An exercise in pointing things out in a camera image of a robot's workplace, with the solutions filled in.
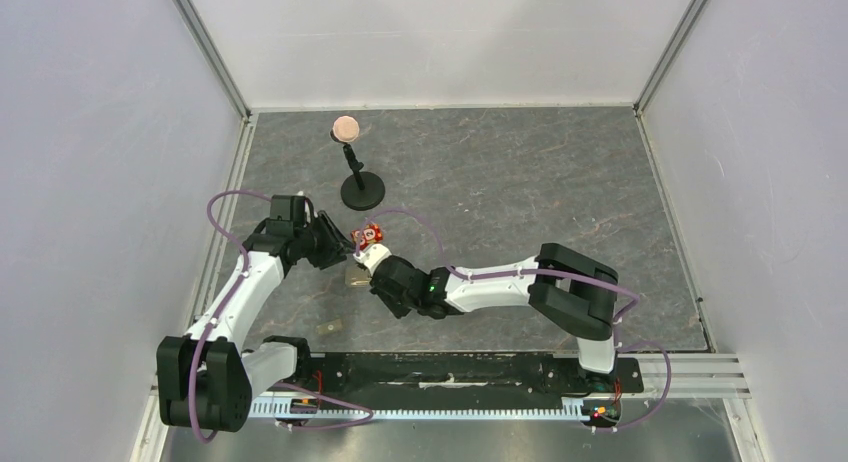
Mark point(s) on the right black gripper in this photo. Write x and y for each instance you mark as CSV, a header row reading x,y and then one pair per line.
x,y
382,273

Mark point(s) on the white slotted cable duct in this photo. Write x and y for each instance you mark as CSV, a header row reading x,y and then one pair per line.
x,y
281,407

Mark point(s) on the black stand with pink ball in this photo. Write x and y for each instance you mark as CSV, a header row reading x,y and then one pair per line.
x,y
362,190

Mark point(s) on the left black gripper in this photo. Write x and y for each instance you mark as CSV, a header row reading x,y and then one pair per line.
x,y
332,253

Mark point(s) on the beige remote control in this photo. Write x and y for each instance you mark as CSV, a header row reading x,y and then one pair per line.
x,y
356,276

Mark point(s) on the beige battery cover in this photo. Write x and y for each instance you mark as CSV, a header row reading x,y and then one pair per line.
x,y
331,327

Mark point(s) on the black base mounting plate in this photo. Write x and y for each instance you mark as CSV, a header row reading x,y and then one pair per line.
x,y
461,380

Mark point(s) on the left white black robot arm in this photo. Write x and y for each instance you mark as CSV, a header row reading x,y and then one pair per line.
x,y
207,378

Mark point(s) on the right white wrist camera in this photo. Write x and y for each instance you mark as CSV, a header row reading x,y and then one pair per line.
x,y
372,256

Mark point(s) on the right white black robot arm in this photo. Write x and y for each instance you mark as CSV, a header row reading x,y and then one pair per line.
x,y
574,292

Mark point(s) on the red dice block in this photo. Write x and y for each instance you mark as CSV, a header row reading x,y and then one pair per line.
x,y
370,235

